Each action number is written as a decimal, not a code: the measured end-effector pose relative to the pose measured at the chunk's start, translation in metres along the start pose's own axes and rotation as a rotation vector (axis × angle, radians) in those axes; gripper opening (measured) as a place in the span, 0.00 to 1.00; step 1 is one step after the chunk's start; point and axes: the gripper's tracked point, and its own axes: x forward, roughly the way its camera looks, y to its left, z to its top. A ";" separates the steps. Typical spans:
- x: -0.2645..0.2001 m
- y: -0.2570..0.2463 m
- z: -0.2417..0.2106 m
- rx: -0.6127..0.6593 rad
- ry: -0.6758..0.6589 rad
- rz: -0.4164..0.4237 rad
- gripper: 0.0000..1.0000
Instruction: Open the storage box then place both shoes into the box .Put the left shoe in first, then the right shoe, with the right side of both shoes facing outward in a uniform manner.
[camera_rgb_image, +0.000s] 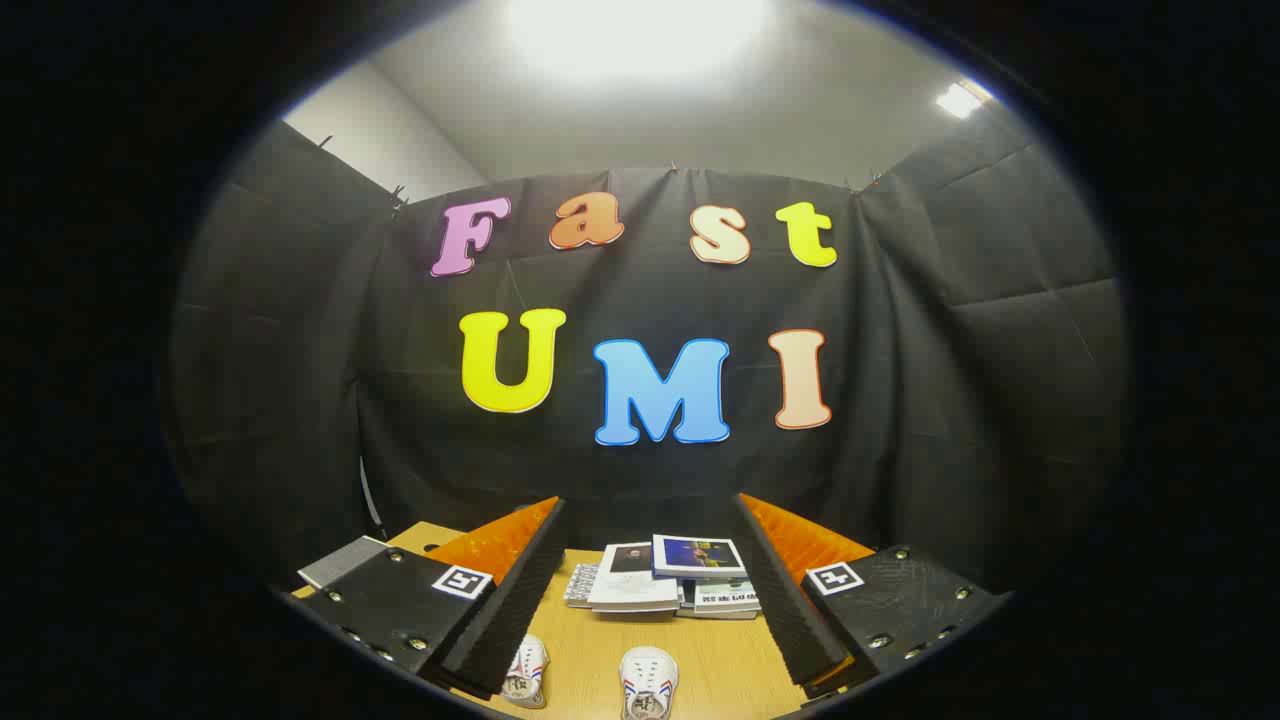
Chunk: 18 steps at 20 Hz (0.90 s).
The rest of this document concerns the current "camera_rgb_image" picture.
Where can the patterned grey book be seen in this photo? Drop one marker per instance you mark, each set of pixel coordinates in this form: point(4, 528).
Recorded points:
point(581, 585)

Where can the grey fabric storage box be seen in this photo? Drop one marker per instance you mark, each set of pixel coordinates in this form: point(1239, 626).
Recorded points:
point(340, 562)

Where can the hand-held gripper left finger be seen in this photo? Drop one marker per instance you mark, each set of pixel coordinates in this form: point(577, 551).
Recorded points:
point(520, 610)

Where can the white book with dark picture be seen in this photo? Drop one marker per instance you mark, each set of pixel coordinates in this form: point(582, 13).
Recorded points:
point(635, 585)

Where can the teal and white cover book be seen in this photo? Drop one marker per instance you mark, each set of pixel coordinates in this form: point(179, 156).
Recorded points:
point(725, 595)

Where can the large round ceiling light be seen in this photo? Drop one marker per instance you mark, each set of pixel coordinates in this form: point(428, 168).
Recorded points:
point(640, 30)

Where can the white striped canvas shoe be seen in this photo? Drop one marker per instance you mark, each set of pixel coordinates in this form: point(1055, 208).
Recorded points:
point(527, 665)
point(648, 668)

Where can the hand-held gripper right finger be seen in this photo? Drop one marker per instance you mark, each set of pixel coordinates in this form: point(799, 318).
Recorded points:
point(790, 610)

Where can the white thick book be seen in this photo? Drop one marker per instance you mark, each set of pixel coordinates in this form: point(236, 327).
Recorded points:
point(720, 614)

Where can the small square ceiling light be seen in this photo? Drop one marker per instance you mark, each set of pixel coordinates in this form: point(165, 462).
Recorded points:
point(958, 100)

